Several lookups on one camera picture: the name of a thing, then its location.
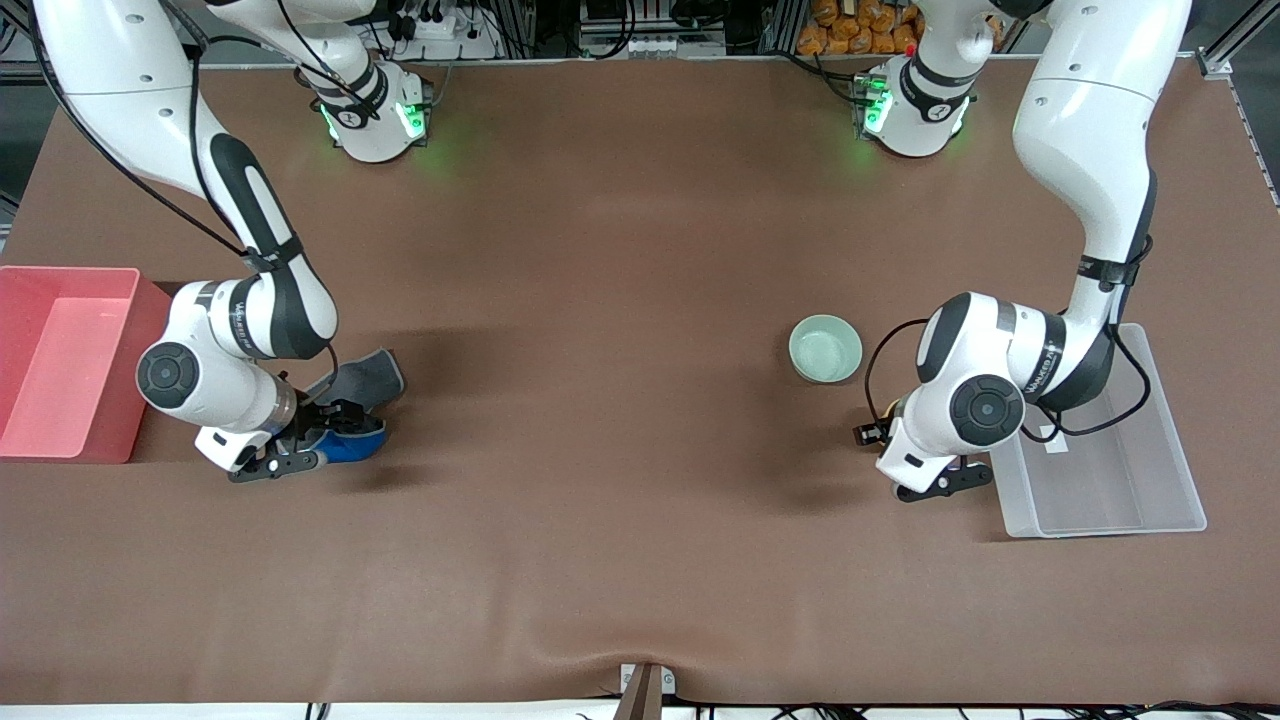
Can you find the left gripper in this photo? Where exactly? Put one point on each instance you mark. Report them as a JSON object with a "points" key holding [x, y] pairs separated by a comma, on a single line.
{"points": [[872, 432]]}

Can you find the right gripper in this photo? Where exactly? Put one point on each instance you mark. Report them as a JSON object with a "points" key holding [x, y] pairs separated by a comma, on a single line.
{"points": [[318, 415]]}

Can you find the grey and blue cloth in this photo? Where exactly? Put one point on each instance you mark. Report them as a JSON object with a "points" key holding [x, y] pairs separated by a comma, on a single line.
{"points": [[370, 378]]}

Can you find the light green bowl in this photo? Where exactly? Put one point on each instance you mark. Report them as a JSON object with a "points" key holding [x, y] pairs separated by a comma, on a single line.
{"points": [[825, 350]]}

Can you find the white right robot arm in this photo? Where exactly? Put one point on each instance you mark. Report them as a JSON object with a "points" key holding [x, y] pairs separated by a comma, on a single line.
{"points": [[110, 90]]}

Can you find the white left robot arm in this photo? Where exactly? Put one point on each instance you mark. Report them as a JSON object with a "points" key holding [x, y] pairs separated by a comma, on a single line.
{"points": [[1090, 120]]}

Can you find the white label sticker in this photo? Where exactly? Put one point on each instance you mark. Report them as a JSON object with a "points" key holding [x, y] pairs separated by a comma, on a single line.
{"points": [[1050, 440]]}

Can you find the clear plastic bin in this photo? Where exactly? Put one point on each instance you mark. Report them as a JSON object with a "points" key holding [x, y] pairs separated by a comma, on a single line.
{"points": [[1100, 490]]}

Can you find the brown table cover mat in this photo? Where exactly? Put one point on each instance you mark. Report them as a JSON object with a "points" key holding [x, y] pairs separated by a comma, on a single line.
{"points": [[640, 300]]}

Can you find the pink plastic bin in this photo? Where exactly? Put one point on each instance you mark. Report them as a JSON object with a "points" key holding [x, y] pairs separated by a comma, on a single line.
{"points": [[60, 370]]}

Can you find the pile of orange bags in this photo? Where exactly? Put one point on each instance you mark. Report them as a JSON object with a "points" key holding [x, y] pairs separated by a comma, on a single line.
{"points": [[850, 30]]}

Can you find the white power strip with plugs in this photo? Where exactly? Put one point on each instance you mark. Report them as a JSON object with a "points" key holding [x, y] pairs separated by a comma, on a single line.
{"points": [[440, 28]]}

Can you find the long white power strip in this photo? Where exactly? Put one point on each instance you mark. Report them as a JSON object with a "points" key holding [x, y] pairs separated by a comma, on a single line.
{"points": [[675, 47]]}

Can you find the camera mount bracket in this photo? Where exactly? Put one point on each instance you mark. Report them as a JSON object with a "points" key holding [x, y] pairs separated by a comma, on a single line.
{"points": [[642, 692]]}

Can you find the aluminium frame post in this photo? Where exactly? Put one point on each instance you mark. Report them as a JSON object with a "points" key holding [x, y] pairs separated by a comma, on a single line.
{"points": [[1224, 66]]}

